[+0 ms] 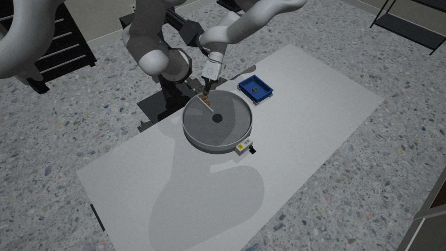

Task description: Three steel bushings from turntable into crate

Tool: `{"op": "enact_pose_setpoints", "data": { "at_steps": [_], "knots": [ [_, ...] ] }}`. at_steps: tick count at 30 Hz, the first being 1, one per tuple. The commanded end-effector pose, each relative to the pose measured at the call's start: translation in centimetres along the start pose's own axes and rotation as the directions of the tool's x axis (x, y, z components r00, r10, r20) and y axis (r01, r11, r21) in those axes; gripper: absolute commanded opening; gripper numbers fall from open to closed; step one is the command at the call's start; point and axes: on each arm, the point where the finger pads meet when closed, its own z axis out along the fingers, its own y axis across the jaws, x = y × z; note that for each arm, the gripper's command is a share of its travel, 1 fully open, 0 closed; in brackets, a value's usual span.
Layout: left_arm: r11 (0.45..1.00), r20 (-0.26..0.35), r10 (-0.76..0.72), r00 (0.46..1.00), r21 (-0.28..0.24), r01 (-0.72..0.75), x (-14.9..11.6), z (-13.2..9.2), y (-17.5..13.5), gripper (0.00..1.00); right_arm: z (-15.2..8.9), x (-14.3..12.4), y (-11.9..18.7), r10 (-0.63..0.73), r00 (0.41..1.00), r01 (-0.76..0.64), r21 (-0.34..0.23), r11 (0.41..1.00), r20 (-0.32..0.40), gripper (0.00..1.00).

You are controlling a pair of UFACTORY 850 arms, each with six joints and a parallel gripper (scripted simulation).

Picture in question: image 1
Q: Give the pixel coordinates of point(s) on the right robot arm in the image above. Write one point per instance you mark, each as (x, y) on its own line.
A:
(32, 30)

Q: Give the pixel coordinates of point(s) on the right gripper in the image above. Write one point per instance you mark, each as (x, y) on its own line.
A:
(30, 76)

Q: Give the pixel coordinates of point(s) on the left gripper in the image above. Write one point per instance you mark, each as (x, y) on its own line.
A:
(212, 71)

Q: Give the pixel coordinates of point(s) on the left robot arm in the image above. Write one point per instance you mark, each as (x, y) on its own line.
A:
(234, 27)

